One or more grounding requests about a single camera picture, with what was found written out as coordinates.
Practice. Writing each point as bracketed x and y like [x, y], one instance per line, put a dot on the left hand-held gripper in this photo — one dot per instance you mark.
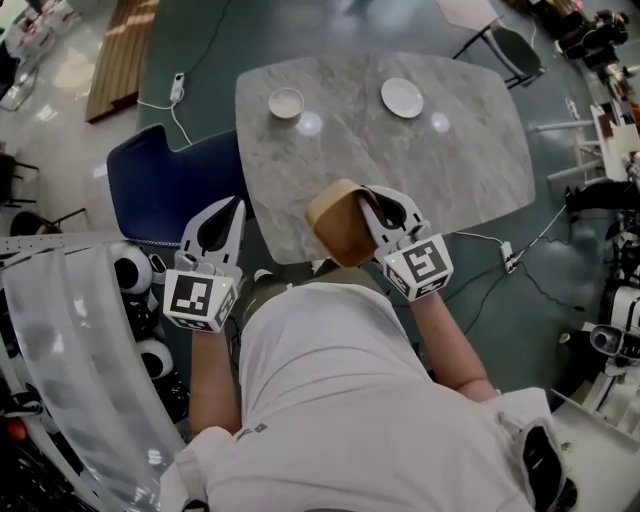
[187, 300]

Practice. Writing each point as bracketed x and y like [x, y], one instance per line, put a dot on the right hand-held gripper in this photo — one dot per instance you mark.
[422, 265]

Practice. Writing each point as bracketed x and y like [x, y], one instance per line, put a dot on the brown square wooden bowl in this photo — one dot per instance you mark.
[340, 225]

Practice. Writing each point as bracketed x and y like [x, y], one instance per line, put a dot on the person's right forearm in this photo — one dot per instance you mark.
[450, 350]

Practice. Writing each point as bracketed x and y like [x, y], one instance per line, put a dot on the person's left forearm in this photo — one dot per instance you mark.
[215, 380]

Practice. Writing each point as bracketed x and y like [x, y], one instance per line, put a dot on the dark blue chair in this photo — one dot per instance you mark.
[165, 195]

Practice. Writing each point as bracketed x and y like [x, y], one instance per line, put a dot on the person's left shoe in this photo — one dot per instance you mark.
[262, 275]

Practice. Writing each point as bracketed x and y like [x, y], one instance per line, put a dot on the grey marble table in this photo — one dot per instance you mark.
[425, 165]

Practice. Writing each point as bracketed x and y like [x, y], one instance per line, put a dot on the person's grey trousers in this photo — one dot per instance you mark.
[280, 285]

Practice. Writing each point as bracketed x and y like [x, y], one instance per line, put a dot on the white round robot head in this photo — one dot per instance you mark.
[134, 267]
[157, 357]

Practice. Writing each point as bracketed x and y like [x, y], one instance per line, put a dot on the white round plate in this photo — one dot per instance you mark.
[402, 97]

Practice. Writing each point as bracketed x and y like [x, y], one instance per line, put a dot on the white power strip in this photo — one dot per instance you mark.
[509, 256]
[177, 86]

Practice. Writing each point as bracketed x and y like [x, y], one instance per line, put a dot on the small white bowl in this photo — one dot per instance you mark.
[285, 103]

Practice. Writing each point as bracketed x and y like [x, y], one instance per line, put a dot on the clear curved plastic panel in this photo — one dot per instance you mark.
[75, 360]

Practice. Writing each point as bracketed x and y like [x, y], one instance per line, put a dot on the wooden slatted platform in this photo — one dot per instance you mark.
[120, 60]

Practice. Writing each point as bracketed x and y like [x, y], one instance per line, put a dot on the person's white shirt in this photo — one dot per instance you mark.
[340, 410]

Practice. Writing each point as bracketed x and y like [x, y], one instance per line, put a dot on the dark green chair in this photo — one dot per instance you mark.
[517, 50]

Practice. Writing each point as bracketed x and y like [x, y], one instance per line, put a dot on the white camera robot head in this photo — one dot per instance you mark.
[617, 325]

